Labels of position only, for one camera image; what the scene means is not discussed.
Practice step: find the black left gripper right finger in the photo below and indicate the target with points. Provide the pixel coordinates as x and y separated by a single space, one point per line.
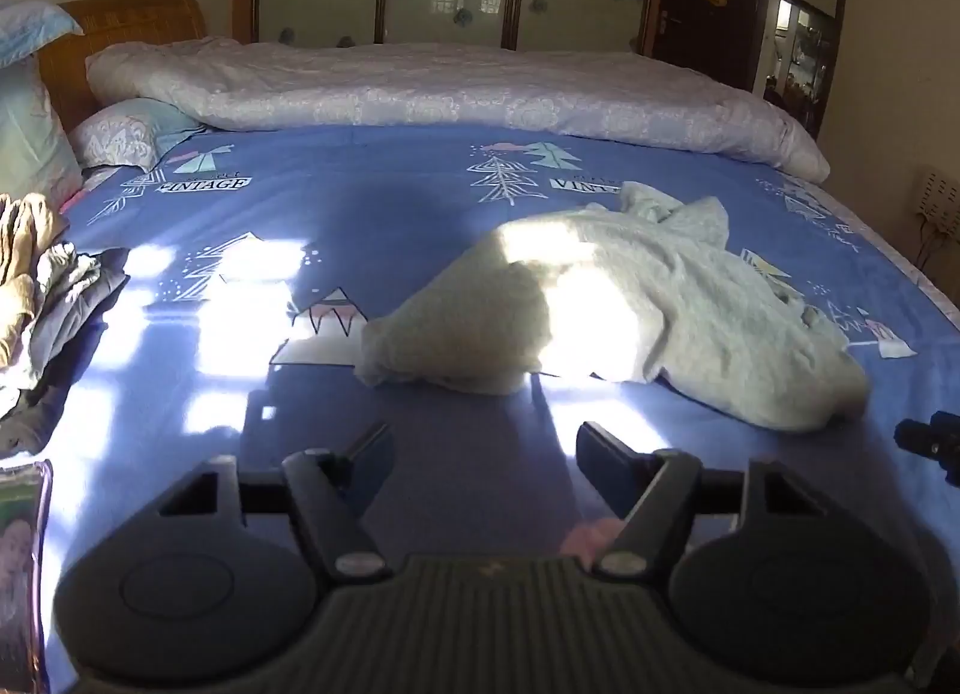
652 493

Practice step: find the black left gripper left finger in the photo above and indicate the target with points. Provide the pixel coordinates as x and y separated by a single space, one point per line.
329 493

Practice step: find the light grey knit pants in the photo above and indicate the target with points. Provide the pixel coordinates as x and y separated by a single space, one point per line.
645 292

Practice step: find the white perforated box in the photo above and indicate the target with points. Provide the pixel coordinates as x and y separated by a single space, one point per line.
939 201

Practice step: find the blue patterned bed sheet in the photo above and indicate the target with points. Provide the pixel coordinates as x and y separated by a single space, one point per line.
462 410

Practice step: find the smartphone with lit screen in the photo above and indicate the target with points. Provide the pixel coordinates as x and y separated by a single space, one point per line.
25 504

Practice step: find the pile of crumpled clothes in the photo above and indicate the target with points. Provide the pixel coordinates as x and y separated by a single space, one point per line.
52 298

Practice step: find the small pastel pillow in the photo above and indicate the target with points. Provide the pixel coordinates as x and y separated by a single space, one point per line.
135 133

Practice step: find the white lavender rolled quilt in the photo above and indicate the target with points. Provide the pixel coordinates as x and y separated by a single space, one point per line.
614 96

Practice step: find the beige patterned pillow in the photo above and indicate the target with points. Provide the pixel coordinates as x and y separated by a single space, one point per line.
37 157

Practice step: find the wooden headboard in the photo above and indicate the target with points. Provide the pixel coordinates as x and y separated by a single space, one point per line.
62 64

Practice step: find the light blue floral pillow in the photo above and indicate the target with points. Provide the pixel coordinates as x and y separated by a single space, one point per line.
27 27

